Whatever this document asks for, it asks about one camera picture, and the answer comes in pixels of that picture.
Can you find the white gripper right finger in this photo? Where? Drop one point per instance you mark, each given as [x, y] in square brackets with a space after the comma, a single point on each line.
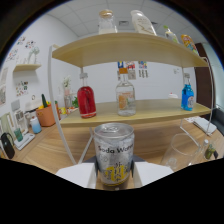
[153, 171]

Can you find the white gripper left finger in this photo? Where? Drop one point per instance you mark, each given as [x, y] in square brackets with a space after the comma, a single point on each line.
[75, 173]

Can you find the silver soda water can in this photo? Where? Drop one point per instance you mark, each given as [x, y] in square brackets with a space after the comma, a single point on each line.
[113, 150]

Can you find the light blue cup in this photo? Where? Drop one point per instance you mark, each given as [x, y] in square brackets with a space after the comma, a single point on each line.
[35, 126]

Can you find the teal cup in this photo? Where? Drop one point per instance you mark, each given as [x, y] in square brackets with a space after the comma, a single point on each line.
[18, 135]

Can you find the clear drinking glass with ice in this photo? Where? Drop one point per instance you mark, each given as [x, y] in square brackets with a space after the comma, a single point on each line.
[180, 150]

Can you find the white tray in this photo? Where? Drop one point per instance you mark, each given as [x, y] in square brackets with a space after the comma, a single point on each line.
[27, 142]

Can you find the two-tier wooden shelf rack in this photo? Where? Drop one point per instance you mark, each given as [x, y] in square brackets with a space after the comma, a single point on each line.
[150, 108]

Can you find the orange plant pot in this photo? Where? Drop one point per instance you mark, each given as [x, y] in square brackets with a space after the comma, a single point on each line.
[46, 116]

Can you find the green potted plant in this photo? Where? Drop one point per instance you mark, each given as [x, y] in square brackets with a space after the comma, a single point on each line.
[75, 102]

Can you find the red liquid bottle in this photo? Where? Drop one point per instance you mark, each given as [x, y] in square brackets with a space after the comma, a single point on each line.
[86, 103]

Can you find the black handbag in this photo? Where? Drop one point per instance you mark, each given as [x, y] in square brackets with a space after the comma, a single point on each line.
[8, 146]

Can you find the clear bottle orange label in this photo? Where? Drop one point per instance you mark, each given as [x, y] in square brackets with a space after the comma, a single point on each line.
[126, 100]

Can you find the blue liquid bottle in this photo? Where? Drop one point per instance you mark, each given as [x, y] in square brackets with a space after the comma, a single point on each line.
[187, 98]

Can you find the black chair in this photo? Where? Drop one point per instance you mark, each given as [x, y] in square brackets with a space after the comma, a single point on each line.
[218, 121]

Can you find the small flower vase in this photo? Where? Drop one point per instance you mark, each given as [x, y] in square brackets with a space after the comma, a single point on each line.
[67, 90]

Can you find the brown door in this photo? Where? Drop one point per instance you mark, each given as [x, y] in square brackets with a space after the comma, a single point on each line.
[203, 86]

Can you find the white vase ornament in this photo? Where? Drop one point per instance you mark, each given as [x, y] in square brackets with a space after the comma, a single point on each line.
[33, 55]

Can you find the green cap clear bottle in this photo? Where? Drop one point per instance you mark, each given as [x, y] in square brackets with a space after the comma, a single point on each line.
[171, 35]

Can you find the large white jar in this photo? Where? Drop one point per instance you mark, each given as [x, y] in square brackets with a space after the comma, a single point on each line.
[143, 23]

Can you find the glass jar cork lid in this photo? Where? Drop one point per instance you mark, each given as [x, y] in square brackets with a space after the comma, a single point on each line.
[107, 23]

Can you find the red wall poster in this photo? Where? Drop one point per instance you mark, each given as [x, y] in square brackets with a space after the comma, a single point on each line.
[131, 71]

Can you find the multicolour wall poster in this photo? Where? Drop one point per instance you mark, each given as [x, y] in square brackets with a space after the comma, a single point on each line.
[143, 69]

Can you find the white wall switch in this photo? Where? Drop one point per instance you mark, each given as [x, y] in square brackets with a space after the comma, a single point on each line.
[176, 71]

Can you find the blue wall poster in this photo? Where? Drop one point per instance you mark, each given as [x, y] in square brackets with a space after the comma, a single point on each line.
[120, 64]

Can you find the wooden wall shelf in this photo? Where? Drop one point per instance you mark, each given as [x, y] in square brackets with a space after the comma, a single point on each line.
[26, 67]

